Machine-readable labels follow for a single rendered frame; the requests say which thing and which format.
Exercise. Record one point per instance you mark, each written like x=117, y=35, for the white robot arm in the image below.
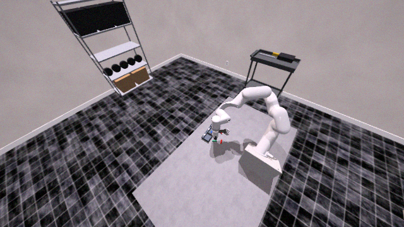
x=280, y=123

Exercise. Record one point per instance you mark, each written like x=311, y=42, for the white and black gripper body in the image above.
x=215, y=133

